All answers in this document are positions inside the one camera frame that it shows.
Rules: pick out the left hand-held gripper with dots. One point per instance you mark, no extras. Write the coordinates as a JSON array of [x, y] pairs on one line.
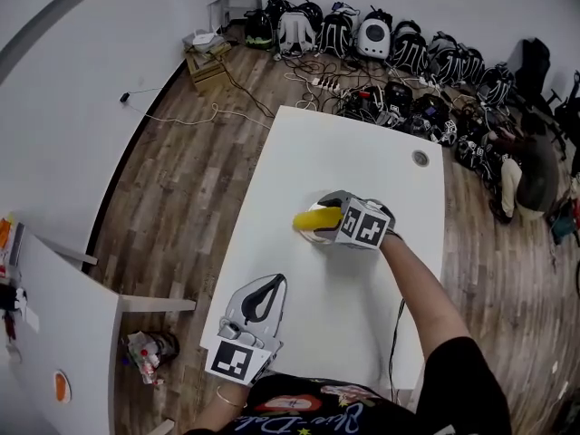
[[240, 356]]

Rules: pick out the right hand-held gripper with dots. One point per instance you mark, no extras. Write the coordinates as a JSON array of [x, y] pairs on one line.
[[362, 225]]

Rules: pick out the yellow corn cob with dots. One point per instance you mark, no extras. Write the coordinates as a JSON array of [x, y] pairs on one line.
[[312, 219]]

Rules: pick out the person's right forearm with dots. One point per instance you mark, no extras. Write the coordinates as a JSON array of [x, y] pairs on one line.
[[417, 288]]

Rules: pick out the person's left forearm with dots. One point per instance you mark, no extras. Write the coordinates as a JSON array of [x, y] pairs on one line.
[[222, 412]]

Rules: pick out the black bin with rubbish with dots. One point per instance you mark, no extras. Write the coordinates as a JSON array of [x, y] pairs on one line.
[[151, 354]]

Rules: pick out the white power strip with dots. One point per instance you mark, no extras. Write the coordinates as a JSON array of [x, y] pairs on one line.
[[327, 84]]

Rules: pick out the pile of black devices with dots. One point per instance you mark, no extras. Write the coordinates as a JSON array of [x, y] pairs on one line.
[[417, 116]]

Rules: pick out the black printed t-shirt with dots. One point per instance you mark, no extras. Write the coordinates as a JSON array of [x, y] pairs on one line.
[[362, 415]]

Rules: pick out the black white striped backpack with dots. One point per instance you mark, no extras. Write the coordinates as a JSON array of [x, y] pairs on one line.
[[445, 59], [409, 48], [471, 68], [497, 84], [336, 34]]

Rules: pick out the white grey backpack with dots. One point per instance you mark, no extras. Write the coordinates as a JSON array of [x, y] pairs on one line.
[[295, 32]]

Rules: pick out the white round window backpack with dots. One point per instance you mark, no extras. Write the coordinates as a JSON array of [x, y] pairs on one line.
[[374, 34]]

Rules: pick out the stack of cardboard boxes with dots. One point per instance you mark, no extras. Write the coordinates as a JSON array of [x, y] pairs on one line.
[[208, 68]]

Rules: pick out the white side table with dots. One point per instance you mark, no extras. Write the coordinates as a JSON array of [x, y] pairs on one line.
[[68, 324]]

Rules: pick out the black and green backpack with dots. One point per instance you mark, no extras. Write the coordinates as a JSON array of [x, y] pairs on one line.
[[259, 30]]

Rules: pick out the orange oval object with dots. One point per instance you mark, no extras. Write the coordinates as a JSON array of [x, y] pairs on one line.
[[61, 385]]

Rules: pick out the white router with antennas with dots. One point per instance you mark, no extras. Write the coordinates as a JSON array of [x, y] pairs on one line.
[[203, 39]]

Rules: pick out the white paper sheet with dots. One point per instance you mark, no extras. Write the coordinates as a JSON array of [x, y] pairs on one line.
[[30, 317]]

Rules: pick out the teal power tool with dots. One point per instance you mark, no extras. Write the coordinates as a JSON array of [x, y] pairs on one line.
[[565, 227]]

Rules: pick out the black box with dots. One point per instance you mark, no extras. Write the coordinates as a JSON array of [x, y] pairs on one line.
[[10, 297]]

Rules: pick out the grey tablet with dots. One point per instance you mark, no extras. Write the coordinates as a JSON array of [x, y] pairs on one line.
[[16, 245]]

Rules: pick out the black office chair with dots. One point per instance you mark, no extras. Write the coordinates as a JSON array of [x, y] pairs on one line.
[[537, 70]]

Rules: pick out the orange packet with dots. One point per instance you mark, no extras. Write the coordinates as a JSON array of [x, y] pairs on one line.
[[4, 231]]

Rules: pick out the black wall adapter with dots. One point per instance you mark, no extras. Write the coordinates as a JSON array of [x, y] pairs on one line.
[[125, 98]]

